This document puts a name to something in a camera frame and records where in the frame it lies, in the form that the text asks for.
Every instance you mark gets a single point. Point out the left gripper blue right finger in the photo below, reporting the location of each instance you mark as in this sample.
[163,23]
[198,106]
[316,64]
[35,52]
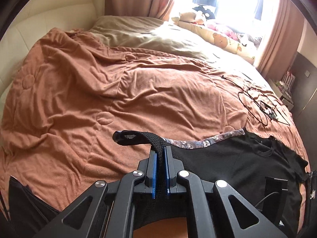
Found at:
[172,167]

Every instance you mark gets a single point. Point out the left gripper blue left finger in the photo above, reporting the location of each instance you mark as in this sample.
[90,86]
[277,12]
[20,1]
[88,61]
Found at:
[151,174]

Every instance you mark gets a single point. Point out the large black t-shirt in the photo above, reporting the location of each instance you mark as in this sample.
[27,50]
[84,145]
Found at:
[223,180]

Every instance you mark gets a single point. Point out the folded black bear-print shirt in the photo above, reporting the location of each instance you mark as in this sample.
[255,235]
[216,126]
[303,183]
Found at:
[310,206]

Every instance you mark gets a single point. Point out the white bedside cabinet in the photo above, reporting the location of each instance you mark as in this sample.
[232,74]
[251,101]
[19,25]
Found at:
[280,90]

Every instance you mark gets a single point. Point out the brown bed blanket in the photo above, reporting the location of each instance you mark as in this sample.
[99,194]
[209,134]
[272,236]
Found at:
[72,93]

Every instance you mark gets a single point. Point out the folded black garment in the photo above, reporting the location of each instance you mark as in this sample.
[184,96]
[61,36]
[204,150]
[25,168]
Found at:
[28,213]

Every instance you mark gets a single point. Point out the bear-print long cushion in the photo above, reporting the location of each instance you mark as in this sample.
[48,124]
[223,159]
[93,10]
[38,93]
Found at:
[242,47]

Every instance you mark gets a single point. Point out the beige pillow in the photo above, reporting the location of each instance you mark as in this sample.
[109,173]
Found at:
[153,34]

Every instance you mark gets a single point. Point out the right pink curtain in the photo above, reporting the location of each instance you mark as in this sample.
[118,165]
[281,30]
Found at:
[283,30]

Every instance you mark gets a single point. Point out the plush toys pile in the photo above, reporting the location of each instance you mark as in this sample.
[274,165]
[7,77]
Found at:
[201,15]

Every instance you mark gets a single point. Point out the cream padded headboard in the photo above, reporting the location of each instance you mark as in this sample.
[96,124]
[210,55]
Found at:
[38,17]

